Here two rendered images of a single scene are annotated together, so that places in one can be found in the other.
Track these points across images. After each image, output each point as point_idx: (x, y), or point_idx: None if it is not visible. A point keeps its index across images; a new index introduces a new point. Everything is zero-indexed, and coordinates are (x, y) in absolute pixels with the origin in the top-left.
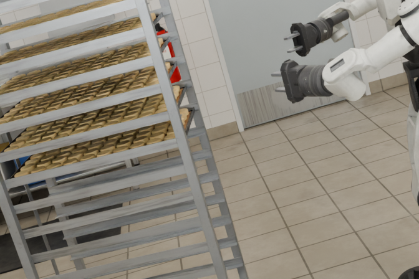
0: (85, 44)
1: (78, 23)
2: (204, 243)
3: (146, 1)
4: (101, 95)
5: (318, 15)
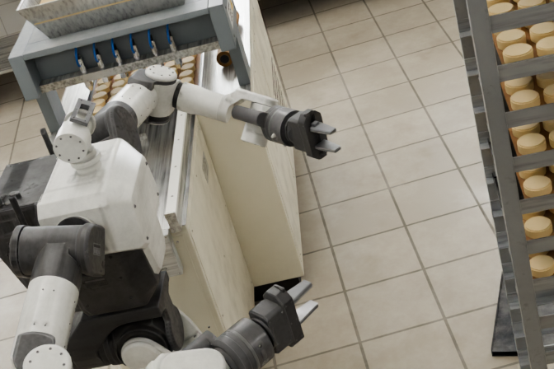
0: None
1: None
2: None
3: None
4: None
5: (222, 356)
